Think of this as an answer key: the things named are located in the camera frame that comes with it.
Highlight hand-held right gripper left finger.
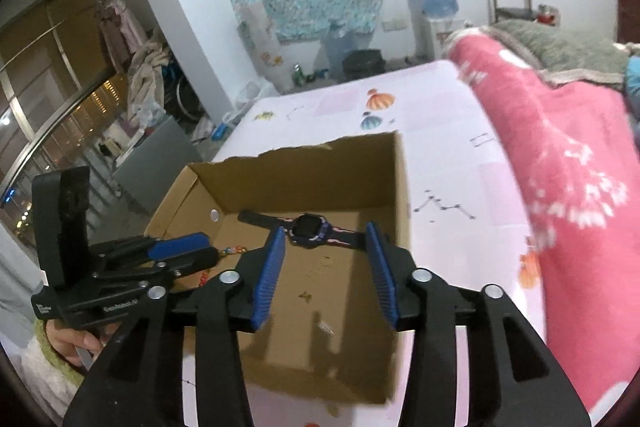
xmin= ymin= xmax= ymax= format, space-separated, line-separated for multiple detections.
xmin=62 ymin=224 xmax=287 ymax=427

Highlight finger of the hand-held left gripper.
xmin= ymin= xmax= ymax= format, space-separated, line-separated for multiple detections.
xmin=100 ymin=248 xmax=219 ymax=285
xmin=92 ymin=232 xmax=211 ymax=260

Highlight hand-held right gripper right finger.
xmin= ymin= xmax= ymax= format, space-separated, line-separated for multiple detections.
xmin=364 ymin=221 xmax=593 ymax=427

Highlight colourful beaded bracelet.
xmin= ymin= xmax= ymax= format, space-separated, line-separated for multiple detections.
xmin=200 ymin=244 xmax=248 ymax=290

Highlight cardboard box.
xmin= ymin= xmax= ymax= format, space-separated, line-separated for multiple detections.
xmin=142 ymin=132 xmax=412 ymax=405

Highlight black smartwatch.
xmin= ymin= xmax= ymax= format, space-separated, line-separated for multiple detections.
xmin=237 ymin=209 xmax=373 ymax=250

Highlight person's left forearm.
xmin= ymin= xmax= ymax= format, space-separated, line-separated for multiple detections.
xmin=10 ymin=337 xmax=86 ymax=413

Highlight person's left hand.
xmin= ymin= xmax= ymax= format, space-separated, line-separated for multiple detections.
xmin=45 ymin=321 xmax=108 ymax=370

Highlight grey cabinet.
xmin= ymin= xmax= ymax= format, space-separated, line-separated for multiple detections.
xmin=114 ymin=114 xmax=203 ymax=215

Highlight dark spoked wheel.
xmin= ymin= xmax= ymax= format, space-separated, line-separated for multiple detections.
xmin=162 ymin=64 xmax=206 ymax=122

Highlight large window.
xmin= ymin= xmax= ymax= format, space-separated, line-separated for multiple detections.
xmin=0 ymin=0 xmax=128 ymax=228

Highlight pile of clothes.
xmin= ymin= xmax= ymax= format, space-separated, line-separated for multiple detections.
xmin=126 ymin=39 xmax=173 ymax=125

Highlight hanging pink clothes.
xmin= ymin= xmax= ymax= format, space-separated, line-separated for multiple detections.
xmin=97 ymin=0 xmax=146 ymax=68

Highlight black bin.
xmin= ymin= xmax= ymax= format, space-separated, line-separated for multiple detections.
xmin=342 ymin=49 xmax=387 ymax=82

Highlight white narrow cabinet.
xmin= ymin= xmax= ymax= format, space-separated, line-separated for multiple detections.
xmin=237 ymin=4 xmax=283 ymax=82

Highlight clear water jug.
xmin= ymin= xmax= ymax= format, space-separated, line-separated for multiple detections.
xmin=325 ymin=23 xmax=363 ymax=75

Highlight pink floral blanket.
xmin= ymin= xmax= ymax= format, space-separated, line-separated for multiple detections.
xmin=447 ymin=27 xmax=640 ymax=413

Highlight white water dispenser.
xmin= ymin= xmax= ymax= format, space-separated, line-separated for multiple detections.
xmin=415 ymin=14 xmax=473 ymax=60

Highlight grey-green quilted pillow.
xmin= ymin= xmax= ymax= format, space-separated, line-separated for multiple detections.
xmin=492 ymin=19 xmax=628 ymax=85

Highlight light blue garment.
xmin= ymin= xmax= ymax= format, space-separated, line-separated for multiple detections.
xmin=622 ymin=57 xmax=640 ymax=118

